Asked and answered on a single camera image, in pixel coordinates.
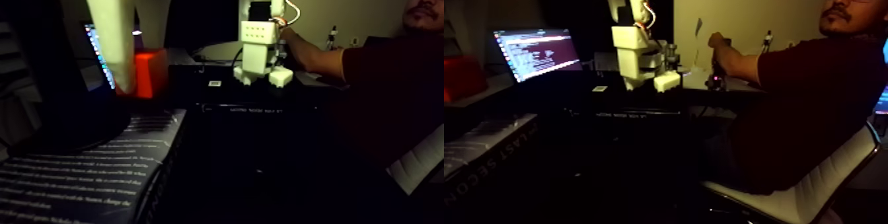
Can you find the red cube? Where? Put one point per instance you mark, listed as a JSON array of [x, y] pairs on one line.
[[151, 76]]

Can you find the dark leader arm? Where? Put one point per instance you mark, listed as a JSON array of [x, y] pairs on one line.
[[716, 76]]

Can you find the person's left hand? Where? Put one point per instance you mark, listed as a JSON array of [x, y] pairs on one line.
[[719, 43]]

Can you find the open laptop with lit screen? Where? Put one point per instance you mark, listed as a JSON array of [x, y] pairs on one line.
[[98, 48]]

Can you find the black flat monitor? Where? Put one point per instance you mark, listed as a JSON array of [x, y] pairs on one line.
[[208, 14]]

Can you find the small white sticker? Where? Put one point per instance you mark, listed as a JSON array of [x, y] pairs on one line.
[[214, 83]]

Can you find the black book with white text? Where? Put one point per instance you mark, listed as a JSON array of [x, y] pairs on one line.
[[83, 177]]

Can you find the small bottle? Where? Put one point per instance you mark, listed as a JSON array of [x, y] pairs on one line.
[[332, 39]]

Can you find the person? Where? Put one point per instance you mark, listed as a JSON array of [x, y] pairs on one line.
[[825, 107]]

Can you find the white office chair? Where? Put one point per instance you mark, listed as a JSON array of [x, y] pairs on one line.
[[818, 197]]

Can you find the white wall socket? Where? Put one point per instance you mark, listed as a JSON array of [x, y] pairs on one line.
[[354, 43]]

